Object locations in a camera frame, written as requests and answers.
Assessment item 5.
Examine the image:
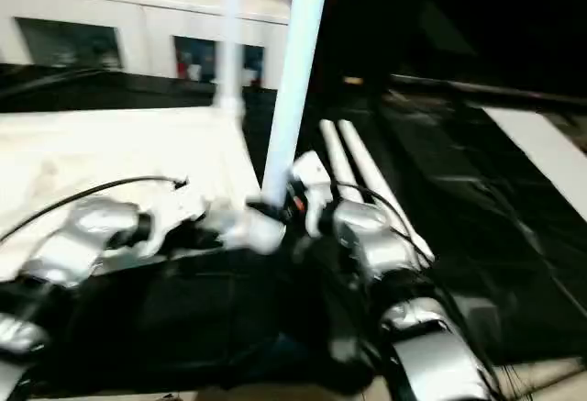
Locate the white plastic table top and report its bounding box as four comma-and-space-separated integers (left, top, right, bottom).
0, 106, 289, 284

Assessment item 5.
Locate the white plastic table leg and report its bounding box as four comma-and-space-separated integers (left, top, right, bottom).
337, 118, 436, 264
317, 120, 370, 206
211, 0, 249, 119
259, 0, 335, 217

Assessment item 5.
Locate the black mat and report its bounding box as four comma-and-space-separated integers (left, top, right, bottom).
0, 61, 587, 397

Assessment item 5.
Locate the white glass-door cabinet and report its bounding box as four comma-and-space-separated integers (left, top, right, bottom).
0, 0, 294, 92

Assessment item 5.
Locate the white board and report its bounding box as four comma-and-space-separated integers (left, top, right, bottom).
481, 106, 587, 207

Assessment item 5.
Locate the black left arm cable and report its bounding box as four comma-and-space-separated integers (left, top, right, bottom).
0, 175, 190, 242

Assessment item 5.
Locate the black metal rail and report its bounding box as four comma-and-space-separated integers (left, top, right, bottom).
383, 71, 587, 112

